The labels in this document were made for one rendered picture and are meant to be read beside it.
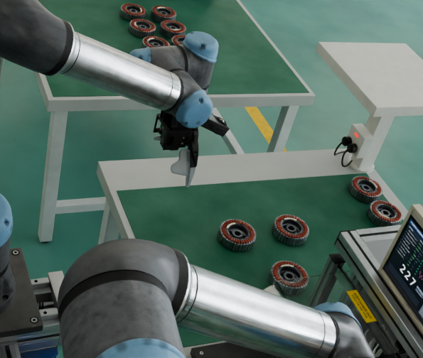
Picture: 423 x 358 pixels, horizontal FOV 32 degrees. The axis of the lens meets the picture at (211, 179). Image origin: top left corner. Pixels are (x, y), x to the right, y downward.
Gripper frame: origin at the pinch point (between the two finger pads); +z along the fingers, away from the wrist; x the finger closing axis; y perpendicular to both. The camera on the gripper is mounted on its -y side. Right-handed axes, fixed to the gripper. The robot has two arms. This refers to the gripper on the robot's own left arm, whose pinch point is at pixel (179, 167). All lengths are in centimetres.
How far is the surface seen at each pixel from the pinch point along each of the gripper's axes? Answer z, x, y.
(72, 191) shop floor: 115, -123, -18
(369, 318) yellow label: 9, 46, -30
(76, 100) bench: 41, -88, -2
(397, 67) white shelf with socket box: -6, -34, -87
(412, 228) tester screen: -13, 40, -36
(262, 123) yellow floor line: 115, -167, -139
